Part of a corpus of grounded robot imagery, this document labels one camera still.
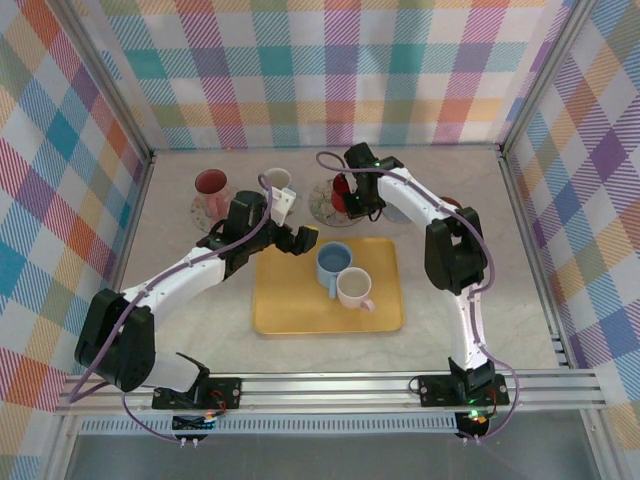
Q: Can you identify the left aluminium side bar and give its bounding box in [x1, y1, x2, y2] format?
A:
[85, 152, 155, 375]

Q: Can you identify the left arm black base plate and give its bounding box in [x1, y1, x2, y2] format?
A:
[151, 377, 244, 412]

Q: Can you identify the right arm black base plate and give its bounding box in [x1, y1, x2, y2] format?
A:
[417, 373, 511, 408]

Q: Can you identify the left aluminium corner post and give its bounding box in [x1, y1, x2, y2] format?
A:
[54, 0, 154, 159]

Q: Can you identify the aluminium rear frame bar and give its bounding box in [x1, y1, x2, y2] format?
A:
[151, 143, 504, 153]

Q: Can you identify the pale pink mug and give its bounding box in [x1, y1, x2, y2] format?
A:
[335, 267, 376, 314]

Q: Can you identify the light blue white-lined mug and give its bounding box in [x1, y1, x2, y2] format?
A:
[259, 167, 296, 201]

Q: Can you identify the aluminium frame leg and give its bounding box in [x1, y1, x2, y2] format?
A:
[45, 413, 84, 480]
[579, 410, 621, 480]

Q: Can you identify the right aluminium corner post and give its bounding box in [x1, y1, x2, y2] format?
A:
[498, 0, 600, 154]

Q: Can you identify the aluminium mounting rail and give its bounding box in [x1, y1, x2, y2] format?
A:
[53, 372, 610, 417]

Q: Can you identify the large green floral coaster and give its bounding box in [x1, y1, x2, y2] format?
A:
[308, 178, 371, 229]

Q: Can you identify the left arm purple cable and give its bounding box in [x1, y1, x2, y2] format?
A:
[62, 173, 276, 444]

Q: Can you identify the left aluminium frame leg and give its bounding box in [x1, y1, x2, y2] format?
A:
[45, 413, 84, 480]

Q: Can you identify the red mug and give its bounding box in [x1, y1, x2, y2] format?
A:
[330, 173, 354, 214]

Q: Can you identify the large pink floral coaster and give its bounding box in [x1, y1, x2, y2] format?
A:
[189, 185, 239, 232]

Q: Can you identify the slotted grey cable duct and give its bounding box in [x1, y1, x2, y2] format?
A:
[78, 415, 460, 435]

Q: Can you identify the aluminium side bar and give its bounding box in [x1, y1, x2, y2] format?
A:
[498, 149, 576, 370]
[85, 152, 155, 375]

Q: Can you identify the aluminium corner post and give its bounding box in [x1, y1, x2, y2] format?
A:
[54, 0, 154, 159]
[498, 0, 600, 154]

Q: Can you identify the right aluminium frame leg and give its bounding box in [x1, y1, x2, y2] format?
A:
[579, 410, 621, 480]

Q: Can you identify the yellow tray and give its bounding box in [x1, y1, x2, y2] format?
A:
[251, 237, 405, 336]

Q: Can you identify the pink floral mug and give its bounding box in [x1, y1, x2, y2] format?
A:
[193, 169, 232, 220]

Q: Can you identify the right aluminium side bar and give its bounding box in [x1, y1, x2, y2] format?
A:
[498, 149, 576, 370]

